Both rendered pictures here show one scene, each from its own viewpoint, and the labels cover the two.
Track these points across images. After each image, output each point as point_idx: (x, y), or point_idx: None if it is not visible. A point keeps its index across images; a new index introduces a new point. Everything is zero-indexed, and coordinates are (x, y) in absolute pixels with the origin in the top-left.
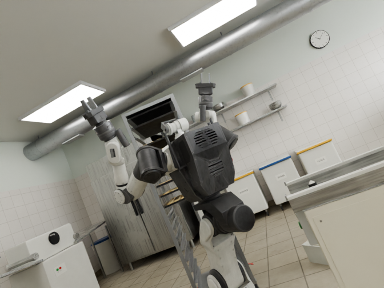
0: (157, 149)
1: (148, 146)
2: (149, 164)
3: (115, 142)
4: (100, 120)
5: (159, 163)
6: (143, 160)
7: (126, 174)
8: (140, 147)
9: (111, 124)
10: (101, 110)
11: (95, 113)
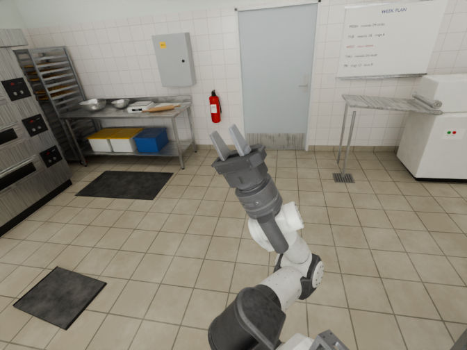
0: (256, 339)
1: (240, 318)
2: (215, 334)
3: (256, 229)
4: (237, 187)
5: (246, 348)
6: (221, 316)
7: (293, 257)
8: (236, 301)
9: (258, 203)
10: (244, 168)
11: (226, 171)
